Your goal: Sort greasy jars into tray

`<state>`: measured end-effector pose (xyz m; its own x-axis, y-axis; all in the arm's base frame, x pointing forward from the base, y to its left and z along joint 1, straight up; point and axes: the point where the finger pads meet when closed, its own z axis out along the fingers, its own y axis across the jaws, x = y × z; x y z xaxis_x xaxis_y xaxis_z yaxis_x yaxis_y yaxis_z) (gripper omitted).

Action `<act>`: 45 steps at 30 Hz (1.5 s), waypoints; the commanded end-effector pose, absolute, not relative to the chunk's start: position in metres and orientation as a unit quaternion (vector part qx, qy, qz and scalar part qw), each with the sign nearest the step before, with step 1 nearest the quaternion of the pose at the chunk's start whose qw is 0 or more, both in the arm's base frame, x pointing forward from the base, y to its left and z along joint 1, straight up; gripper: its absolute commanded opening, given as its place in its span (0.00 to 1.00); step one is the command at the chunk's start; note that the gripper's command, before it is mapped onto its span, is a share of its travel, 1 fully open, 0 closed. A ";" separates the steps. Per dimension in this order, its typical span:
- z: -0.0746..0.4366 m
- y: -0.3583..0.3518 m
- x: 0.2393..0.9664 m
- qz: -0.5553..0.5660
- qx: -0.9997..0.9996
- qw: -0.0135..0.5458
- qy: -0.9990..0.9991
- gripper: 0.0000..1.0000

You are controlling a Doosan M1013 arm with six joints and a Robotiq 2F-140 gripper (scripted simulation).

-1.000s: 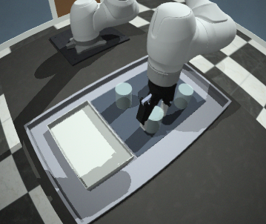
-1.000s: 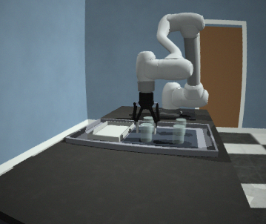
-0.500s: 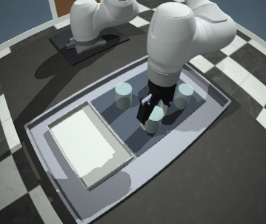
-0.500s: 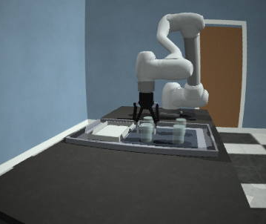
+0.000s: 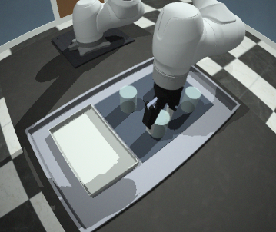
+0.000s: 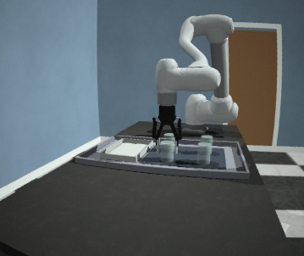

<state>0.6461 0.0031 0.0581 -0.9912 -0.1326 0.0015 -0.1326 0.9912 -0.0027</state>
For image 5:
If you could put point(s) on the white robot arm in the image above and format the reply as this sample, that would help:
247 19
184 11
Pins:
181 39

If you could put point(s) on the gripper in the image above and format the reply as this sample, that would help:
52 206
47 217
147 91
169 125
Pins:
161 98

